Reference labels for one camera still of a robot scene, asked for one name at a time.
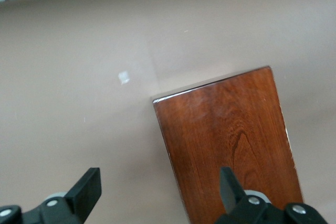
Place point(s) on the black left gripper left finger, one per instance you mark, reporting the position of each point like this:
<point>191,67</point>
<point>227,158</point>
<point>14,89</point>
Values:
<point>84,192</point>

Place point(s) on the dark brown wooden drawer cabinet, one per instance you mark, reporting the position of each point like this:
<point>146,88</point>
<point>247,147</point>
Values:
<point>231,142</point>

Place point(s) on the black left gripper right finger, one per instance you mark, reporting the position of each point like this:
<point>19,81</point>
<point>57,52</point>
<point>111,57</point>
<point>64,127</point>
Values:
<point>231,195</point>

